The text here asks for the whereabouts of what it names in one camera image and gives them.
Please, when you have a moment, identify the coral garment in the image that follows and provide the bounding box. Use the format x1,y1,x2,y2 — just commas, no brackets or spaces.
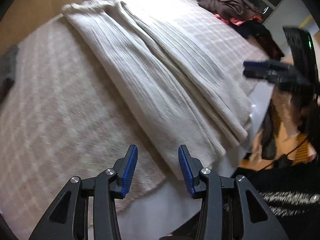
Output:
215,14,262,27

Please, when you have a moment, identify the black garment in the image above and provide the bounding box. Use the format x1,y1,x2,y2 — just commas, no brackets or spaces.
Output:
235,20,272,40

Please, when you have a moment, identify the beige plaid blanket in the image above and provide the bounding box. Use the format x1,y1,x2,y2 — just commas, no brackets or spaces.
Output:
0,0,269,215

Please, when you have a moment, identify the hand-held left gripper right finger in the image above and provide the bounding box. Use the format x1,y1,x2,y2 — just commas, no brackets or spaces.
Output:
177,144,289,240

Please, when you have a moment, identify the light wooden board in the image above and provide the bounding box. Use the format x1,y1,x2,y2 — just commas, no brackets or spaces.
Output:
0,0,83,55

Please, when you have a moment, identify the dark cloth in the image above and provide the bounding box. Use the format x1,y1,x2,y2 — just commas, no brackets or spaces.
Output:
260,105,279,160

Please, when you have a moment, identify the brown garment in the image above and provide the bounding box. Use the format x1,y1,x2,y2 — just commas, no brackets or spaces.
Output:
197,0,263,22

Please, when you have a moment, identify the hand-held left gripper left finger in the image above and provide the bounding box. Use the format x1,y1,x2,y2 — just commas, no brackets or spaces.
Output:
28,144,139,240

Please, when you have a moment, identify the cream knit sweater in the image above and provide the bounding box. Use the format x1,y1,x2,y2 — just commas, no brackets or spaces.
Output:
61,0,252,180

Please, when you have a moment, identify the dark red garment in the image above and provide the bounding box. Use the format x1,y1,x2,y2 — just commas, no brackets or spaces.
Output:
255,34,285,59

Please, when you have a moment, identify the folded dark grey garment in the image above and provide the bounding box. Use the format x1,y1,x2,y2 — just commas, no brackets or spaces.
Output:
0,44,19,100

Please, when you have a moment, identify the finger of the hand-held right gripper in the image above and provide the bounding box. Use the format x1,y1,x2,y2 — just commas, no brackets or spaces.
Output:
243,70,271,81
243,60,288,71

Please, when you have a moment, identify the person's dark fuzzy clothing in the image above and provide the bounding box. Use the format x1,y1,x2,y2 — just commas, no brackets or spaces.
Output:
172,165,320,240

